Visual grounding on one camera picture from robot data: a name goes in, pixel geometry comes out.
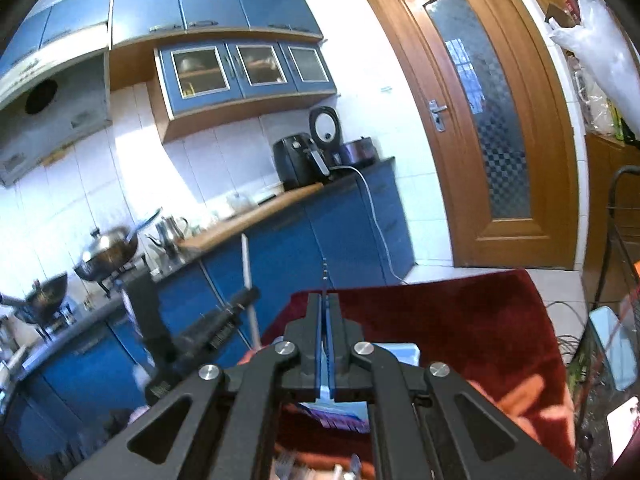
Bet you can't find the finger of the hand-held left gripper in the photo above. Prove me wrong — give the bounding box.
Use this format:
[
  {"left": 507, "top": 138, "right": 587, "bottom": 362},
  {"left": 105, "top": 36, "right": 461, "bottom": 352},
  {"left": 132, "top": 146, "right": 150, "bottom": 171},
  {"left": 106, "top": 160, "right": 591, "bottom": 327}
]
[{"left": 170, "top": 287, "right": 262, "bottom": 363}]

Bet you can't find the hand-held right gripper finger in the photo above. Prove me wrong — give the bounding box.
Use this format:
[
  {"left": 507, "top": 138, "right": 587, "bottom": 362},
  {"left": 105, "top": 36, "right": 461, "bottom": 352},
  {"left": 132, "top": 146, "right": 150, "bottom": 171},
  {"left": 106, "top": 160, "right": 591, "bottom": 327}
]
[
  {"left": 65, "top": 292, "right": 327, "bottom": 480},
  {"left": 327, "top": 292, "right": 576, "bottom": 480}
]

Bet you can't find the white chopstick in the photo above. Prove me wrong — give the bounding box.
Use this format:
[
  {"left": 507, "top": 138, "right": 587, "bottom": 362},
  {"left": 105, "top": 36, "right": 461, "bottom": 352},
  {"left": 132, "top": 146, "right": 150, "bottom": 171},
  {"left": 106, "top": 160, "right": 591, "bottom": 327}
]
[{"left": 241, "top": 233, "right": 262, "bottom": 350}]

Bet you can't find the light blue utensil box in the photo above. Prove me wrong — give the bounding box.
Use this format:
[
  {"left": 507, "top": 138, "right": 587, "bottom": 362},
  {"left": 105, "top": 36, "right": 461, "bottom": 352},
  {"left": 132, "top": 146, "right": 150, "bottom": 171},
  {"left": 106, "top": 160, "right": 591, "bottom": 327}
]
[{"left": 299, "top": 342, "right": 421, "bottom": 433}]

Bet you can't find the steel wok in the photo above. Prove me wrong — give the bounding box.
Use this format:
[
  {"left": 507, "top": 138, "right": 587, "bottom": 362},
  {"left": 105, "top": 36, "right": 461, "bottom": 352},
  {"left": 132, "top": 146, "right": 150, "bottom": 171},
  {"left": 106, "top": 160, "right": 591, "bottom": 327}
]
[{"left": 73, "top": 225, "right": 141, "bottom": 282}]

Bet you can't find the steel kettle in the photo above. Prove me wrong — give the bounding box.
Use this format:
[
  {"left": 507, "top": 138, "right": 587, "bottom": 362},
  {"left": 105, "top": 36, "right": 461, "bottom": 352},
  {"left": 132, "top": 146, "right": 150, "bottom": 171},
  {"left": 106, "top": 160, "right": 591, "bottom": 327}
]
[{"left": 146, "top": 215, "right": 190, "bottom": 257}]

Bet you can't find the metal spatula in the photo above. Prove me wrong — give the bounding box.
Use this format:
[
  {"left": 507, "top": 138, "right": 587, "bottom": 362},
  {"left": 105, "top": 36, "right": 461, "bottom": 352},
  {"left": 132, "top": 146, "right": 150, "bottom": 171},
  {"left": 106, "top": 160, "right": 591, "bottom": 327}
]
[{"left": 127, "top": 207, "right": 164, "bottom": 242}]

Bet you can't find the blue lower cabinet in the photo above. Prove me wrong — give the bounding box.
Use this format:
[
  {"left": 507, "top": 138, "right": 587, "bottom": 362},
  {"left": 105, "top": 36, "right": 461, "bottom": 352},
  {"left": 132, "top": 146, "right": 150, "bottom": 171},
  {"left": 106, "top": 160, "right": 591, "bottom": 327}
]
[{"left": 0, "top": 157, "right": 417, "bottom": 466}]

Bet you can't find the black wok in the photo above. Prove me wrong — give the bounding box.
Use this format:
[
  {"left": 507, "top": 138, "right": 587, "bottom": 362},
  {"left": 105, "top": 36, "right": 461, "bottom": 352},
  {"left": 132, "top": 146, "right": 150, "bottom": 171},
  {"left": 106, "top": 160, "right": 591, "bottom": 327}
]
[{"left": 0, "top": 272, "right": 69, "bottom": 325}]

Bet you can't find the red floral blanket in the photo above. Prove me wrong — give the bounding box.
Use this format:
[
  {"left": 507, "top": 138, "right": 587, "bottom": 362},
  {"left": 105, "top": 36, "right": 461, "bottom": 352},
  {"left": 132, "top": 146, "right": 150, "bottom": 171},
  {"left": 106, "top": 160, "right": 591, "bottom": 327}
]
[{"left": 260, "top": 269, "right": 576, "bottom": 471}]

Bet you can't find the black air fryer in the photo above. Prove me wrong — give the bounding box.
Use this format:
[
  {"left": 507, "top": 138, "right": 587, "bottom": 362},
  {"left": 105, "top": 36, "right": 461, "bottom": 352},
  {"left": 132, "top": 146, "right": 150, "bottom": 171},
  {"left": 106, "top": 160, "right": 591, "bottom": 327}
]
[{"left": 272, "top": 132, "right": 334, "bottom": 192}]

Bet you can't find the black rice cooker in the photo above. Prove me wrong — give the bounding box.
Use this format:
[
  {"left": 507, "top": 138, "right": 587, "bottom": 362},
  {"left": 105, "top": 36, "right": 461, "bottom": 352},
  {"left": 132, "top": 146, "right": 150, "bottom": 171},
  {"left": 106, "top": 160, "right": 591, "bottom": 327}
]
[{"left": 308, "top": 106, "right": 377, "bottom": 168}]

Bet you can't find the grey range hood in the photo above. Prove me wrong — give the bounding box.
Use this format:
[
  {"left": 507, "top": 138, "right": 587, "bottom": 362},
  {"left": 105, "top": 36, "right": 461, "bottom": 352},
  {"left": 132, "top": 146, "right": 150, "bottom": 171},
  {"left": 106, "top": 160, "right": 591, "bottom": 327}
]
[{"left": 0, "top": 49, "right": 114, "bottom": 189}]

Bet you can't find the blue glass-door cabinet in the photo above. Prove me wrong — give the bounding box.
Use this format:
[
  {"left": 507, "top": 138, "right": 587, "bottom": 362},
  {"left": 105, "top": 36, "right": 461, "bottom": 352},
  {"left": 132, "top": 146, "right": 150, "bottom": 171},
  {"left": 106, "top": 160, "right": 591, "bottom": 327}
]
[{"left": 154, "top": 40, "right": 337, "bottom": 142}]

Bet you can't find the pale blue panel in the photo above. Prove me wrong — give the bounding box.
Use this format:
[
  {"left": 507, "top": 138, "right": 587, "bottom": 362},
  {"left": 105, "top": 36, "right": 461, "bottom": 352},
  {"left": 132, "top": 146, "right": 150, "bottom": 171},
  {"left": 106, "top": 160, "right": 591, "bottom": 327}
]
[{"left": 588, "top": 306, "right": 639, "bottom": 392}]

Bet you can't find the wooden door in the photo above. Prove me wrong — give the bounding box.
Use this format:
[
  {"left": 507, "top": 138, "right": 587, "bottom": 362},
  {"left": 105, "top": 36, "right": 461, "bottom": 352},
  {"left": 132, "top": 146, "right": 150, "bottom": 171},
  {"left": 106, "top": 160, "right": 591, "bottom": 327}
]
[{"left": 360, "top": 0, "right": 582, "bottom": 272}]

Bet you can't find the blue upper cabinet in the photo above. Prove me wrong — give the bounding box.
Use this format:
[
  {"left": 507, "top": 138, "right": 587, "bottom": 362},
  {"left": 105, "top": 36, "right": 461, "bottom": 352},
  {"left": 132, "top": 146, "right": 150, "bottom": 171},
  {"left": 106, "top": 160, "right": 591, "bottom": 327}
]
[{"left": 0, "top": 0, "right": 324, "bottom": 77}]

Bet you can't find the white plastic bag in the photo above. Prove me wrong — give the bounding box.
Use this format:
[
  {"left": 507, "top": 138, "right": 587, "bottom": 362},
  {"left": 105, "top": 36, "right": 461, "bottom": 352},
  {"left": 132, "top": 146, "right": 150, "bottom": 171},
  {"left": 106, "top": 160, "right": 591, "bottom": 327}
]
[{"left": 549, "top": 0, "right": 640, "bottom": 147}]

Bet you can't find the white power cable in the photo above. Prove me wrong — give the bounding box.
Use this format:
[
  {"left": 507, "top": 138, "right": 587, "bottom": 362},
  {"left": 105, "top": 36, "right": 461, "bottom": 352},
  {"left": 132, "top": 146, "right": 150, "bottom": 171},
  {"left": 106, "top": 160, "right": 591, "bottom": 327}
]
[{"left": 332, "top": 164, "right": 407, "bottom": 282}]

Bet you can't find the metal door handle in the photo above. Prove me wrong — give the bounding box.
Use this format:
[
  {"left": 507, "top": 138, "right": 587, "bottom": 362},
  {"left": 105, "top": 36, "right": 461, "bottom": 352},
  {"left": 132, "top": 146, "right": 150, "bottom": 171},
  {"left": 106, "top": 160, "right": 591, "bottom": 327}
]
[{"left": 428, "top": 100, "right": 448, "bottom": 134}]

